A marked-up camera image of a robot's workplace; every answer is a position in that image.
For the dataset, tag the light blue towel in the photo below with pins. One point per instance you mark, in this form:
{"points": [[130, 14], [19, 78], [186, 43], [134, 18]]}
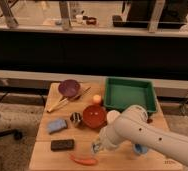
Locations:
{"points": [[96, 147]]}

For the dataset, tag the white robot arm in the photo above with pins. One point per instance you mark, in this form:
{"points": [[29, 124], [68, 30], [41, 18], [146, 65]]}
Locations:
{"points": [[131, 125]]}

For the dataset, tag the purple bowl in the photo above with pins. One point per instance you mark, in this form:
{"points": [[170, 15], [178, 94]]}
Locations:
{"points": [[69, 87]]}

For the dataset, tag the red bowl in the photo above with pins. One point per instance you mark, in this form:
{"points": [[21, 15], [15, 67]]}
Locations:
{"points": [[94, 116]]}

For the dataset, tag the small orange ball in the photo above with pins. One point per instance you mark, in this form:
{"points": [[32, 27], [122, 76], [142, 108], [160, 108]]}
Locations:
{"points": [[97, 99]]}

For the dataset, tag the wooden tongs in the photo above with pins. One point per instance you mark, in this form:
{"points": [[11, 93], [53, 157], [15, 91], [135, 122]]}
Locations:
{"points": [[59, 104]]}

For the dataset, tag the green plastic tray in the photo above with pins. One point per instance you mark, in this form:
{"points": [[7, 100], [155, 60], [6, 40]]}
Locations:
{"points": [[122, 93]]}

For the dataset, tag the white cup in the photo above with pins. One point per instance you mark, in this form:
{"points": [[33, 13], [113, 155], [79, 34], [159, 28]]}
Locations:
{"points": [[112, 115]]}

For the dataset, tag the striped dark ball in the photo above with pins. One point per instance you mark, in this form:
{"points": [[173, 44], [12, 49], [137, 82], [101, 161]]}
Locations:
{"points": [[76, 119]]}

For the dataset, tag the blue sponge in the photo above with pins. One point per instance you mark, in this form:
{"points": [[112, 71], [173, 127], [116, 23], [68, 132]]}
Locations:
{"points": [[56, 126]]}

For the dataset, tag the black rectangular block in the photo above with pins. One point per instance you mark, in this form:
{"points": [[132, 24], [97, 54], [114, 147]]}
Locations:
{"points": [[59, 145]]}

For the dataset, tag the orange carrot toy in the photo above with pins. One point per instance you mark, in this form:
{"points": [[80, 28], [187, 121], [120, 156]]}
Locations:
{"points": [[84, 161]]}

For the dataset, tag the blue cup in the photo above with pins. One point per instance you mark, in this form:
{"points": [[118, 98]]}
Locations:
{"points": [[140, 149]]}

